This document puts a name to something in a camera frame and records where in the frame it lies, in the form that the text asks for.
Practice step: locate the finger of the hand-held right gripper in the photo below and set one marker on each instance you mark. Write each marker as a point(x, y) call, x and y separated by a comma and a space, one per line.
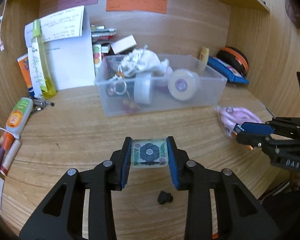
point(250, 140)
point(258, 128)

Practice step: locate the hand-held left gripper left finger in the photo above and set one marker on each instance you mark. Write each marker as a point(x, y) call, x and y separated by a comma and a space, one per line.
point(126, 162)

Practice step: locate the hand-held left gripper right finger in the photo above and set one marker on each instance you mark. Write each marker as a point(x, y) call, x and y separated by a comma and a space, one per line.
point(172, 165)

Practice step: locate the small black labelled packet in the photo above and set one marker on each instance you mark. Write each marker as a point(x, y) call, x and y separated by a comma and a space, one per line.
point(239, 128)

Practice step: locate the floral printed small case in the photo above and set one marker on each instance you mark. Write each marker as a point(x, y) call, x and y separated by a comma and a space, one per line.
point(148, 152)

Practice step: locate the clear plastic bin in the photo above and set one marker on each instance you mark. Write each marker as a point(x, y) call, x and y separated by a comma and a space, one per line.
point(165, 102)

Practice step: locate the white cloth pouch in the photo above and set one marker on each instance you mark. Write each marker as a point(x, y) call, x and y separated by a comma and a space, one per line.
point(145, 61)

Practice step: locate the wooden desktop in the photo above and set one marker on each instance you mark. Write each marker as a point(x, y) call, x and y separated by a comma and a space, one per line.
point(77, 135)

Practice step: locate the person's right hand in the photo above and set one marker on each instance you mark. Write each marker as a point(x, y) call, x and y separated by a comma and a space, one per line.
point(296, 180)

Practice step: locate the small black rubber piece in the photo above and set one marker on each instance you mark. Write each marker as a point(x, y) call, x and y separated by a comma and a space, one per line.
point(165, 197)

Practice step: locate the red pouch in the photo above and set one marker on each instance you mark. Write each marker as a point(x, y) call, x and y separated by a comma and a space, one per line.
point(127, 103)

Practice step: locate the blue snack packet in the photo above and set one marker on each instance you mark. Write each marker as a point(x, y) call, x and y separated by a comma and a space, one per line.
point(227, 71)

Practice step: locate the black orange round case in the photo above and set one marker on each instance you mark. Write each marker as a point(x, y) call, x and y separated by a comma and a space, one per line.
point(233, 57)

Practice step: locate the white tape roll left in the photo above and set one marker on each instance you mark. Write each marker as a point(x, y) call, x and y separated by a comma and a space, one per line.
point(142, 87)

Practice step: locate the white tape roll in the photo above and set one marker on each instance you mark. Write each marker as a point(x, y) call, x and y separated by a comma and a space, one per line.
point(181, 83)
point(142, 87)

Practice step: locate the cream plastic bottle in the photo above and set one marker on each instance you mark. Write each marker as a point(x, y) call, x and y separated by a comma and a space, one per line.
point(203, 56)

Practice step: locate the black metal clips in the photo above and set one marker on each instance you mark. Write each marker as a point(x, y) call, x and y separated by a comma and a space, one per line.
point(41, 103)

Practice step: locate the colourful dotted package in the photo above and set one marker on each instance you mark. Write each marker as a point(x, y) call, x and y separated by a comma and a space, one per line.
point(97, 55)

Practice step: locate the white red lip balm tube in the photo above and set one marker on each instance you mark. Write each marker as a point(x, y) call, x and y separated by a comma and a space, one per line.
point(10, 157)

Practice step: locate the white cardboard box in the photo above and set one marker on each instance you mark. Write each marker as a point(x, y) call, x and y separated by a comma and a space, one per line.
point(122, 44)

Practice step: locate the green orange tube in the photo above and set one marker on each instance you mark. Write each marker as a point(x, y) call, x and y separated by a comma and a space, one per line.
point(17, 115)

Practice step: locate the white paper sheets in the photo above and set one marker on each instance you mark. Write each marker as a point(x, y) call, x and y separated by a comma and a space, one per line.
point(65, 55)

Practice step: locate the stack of books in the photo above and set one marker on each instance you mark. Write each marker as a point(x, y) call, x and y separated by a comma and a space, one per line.
point(103, 36)

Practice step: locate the yellow spray bottle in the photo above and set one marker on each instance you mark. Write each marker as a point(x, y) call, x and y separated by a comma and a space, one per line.
point(40, 60)

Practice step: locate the orange box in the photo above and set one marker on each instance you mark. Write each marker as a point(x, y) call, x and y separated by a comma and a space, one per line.
point(25, 72)

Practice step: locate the orange paper note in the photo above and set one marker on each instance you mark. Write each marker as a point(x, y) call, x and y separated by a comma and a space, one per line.
point(136, 3)

